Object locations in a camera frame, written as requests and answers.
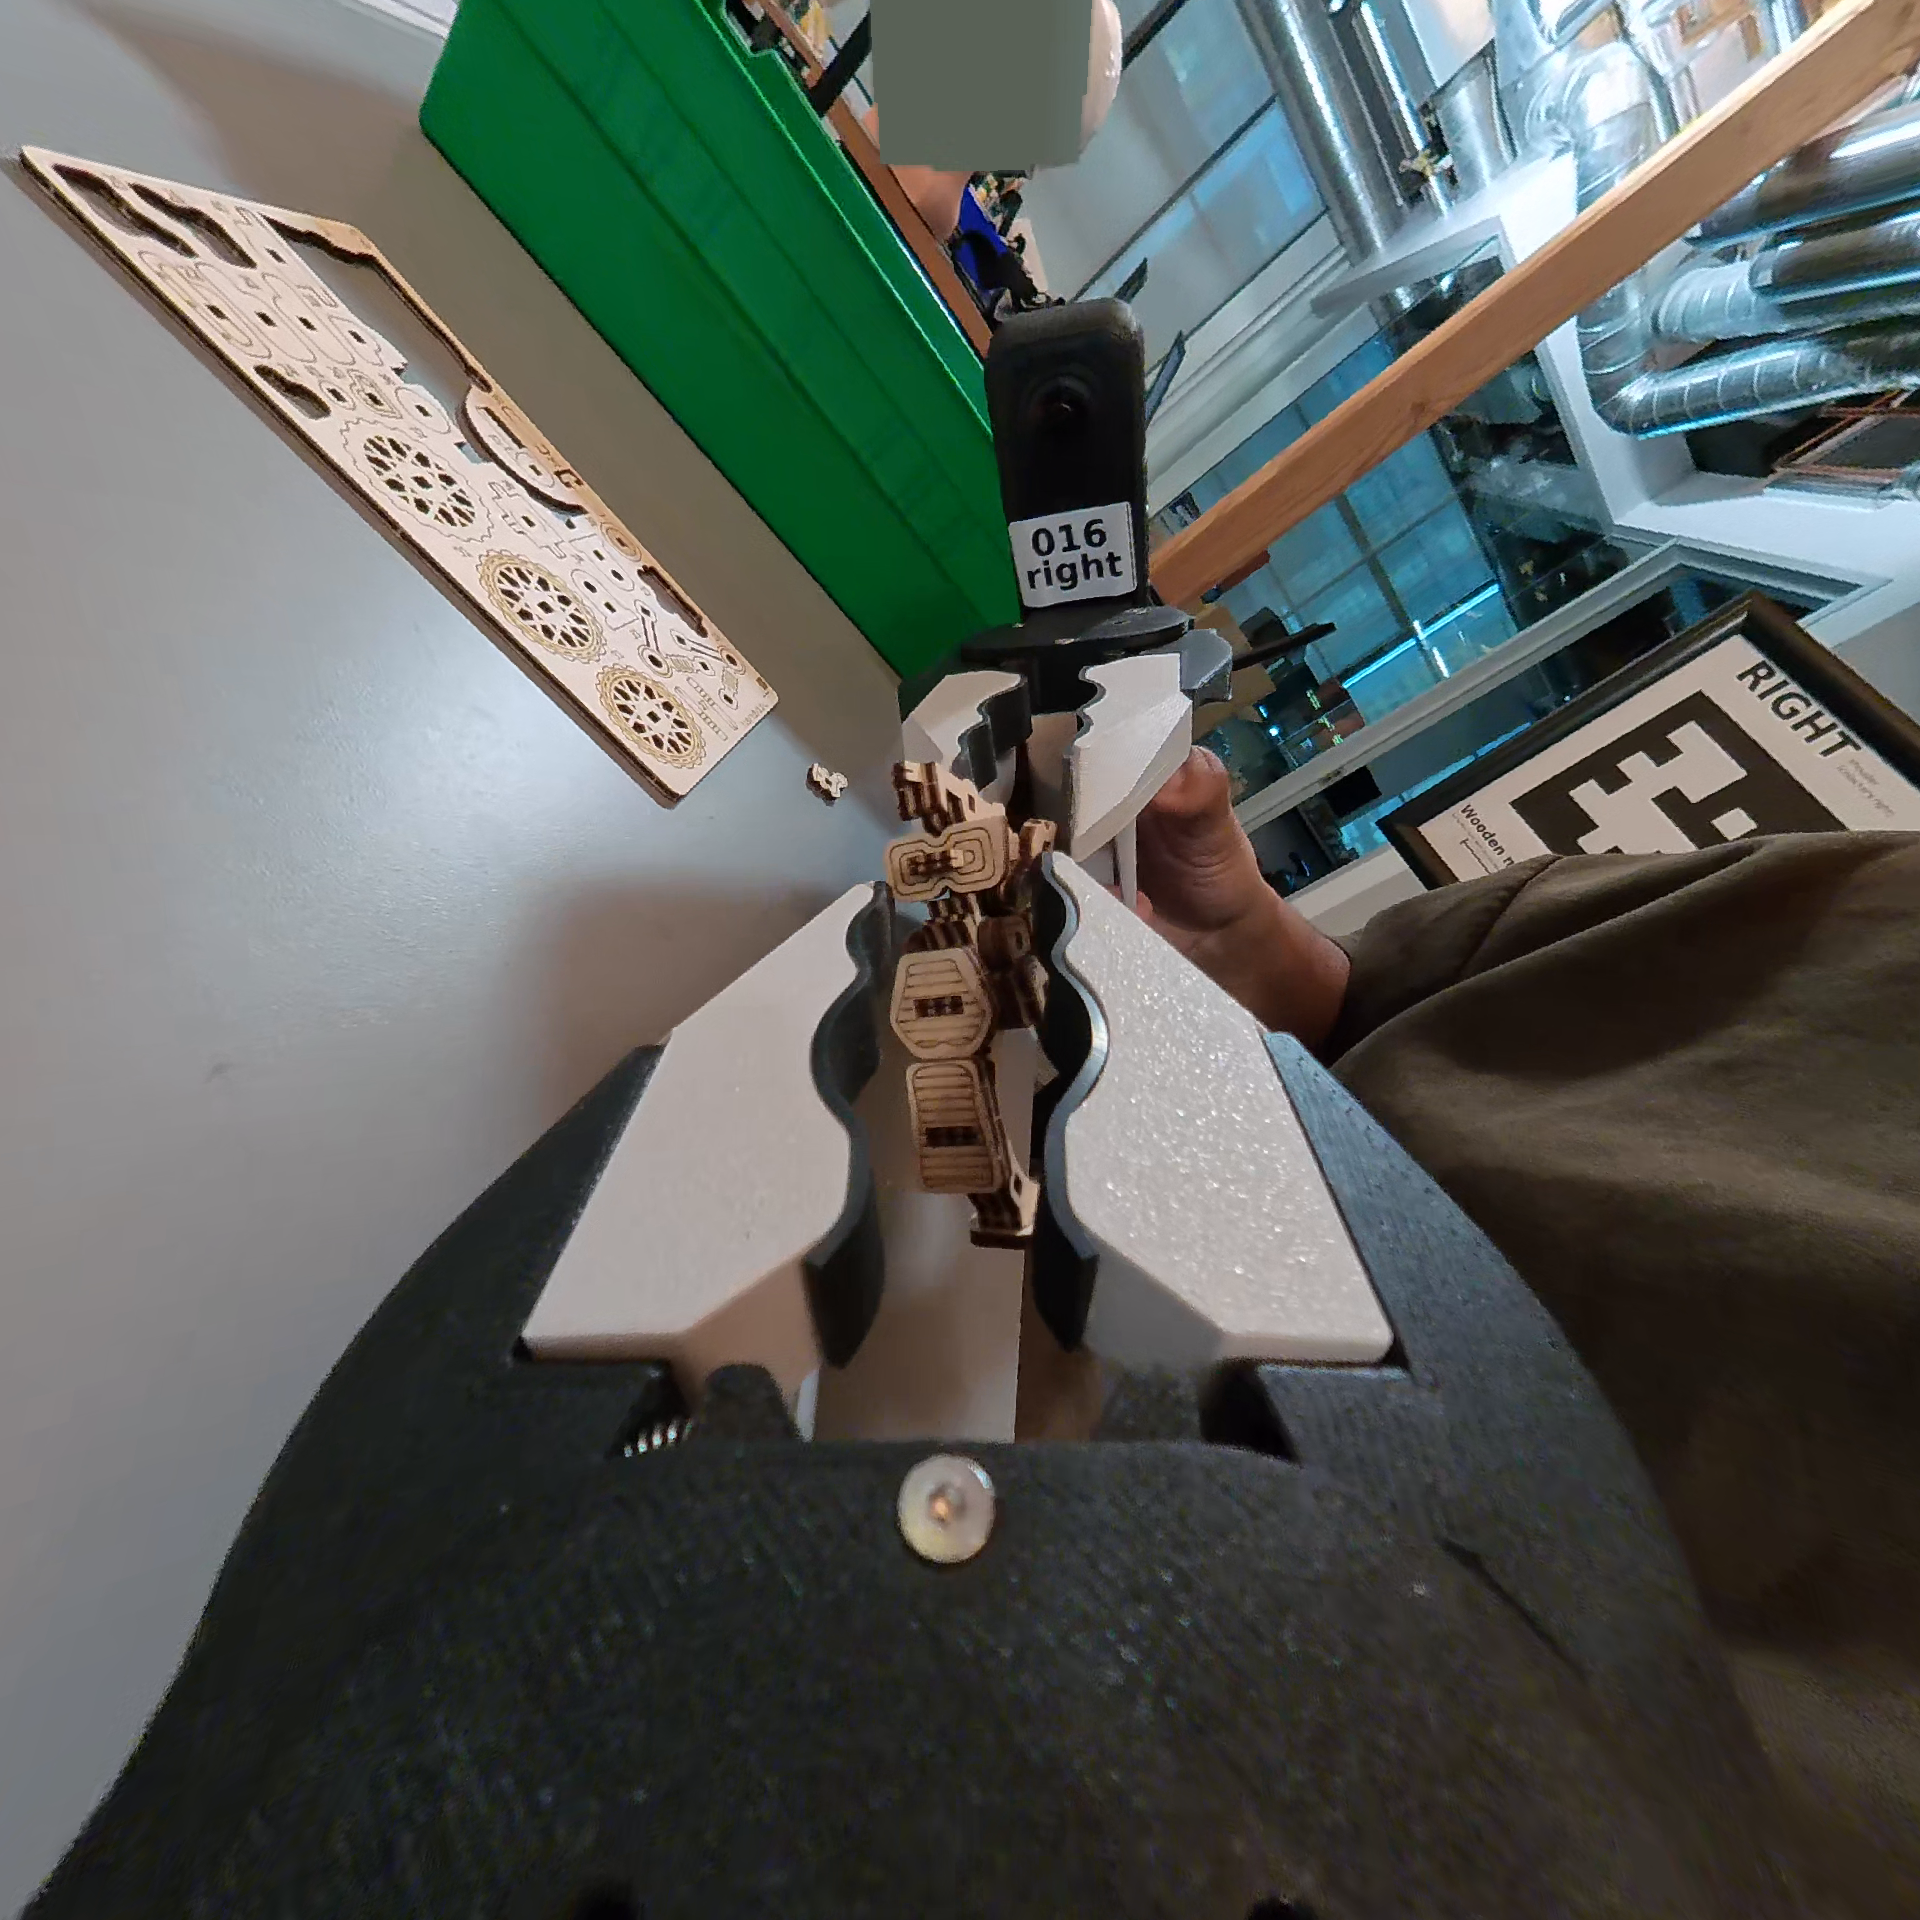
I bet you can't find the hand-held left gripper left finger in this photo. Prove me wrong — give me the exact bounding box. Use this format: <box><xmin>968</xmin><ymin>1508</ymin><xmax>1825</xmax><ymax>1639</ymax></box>
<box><xmin>521</xmin><ymin>883</ymin><xmax>888</xmax><ymax>1389</ymax></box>

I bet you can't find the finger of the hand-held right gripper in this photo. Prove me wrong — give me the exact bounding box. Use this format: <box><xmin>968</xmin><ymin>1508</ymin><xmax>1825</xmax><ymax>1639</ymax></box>
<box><xmin>901</xmin><ymin>667</ymin><xmax>1039</xmax><ymax>797</ymax></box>
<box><xmin>1066</xmin><ymin>651</ymin><xmax>1202</xmax><ymax>887</ymax></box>

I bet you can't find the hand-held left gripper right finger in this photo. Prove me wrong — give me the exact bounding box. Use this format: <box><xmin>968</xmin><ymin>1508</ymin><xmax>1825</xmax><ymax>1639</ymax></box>
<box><xmin>1027</xmin><ymin>855</ymin><xmax>1397</xmax><ymax>1373</ymax></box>

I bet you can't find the wooden model assembly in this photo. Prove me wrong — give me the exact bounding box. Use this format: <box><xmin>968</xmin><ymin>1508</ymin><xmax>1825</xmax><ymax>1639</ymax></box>
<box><xmin>884</xmin><ymin>757</ymin><xmax>1058</xmax><ymax>1251</ymax></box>

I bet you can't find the grey desk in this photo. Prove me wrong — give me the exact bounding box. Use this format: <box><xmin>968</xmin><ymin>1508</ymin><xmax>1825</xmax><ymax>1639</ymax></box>
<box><xmin>0</xmin><ymin>0</ymin><xmax>933</xmax><ymax>1920</ymax></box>

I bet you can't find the person's right hand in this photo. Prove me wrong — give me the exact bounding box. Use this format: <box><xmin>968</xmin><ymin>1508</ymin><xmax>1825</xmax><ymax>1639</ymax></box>
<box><xmin>1131</xmin><ymin>748</ymin><xmax>1354</xmax><ymax>1051</ymax></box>

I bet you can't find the green plastic bin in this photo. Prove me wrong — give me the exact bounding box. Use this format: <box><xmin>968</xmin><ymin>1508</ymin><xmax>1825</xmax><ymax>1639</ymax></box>
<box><xmin>420</xmin><ymin>0</ymin><xmax>1028</xmax><ymax>681</ymax></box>

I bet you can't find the person's brown shirt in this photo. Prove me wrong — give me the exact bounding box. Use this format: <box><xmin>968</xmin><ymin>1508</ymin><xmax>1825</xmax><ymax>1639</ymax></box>
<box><xmin>1329</xmin><ymin>833</ymin><xmax>1920</xmax><ymax>1920</ymax></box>

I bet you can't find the wooden beam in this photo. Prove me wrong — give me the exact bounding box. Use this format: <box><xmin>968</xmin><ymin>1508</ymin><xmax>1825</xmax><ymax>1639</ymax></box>
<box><xmin>1148</xmin><ymin>0</ymin><xmax>1920</xmax><ymax>609</ymax></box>

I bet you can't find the framed marker sign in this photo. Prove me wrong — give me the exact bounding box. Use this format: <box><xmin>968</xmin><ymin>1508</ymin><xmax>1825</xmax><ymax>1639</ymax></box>
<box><xmin>1376</xmin><ymin>593</ymin><xmax>1920</xmax><ymax>903</ymax></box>

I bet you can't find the wooden puzzle sheet with wheels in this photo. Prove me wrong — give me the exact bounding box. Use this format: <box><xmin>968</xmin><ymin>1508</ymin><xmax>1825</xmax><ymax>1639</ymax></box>
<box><xmin>18</xmin><ymin>145</ymin><xmax>781</xmax><ymax>811</ymax></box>

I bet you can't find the silver ventilation duct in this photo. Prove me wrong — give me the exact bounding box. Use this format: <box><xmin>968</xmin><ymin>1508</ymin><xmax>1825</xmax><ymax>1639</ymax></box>
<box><xmin>1576</xmin><ymin>90</ymin><xmax>1920</xmax><ymax>444</ymax></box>
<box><xmin>1236</xmin><ymin>0</ymin><xmax>1449</xmax><ymax>279</ymax></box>

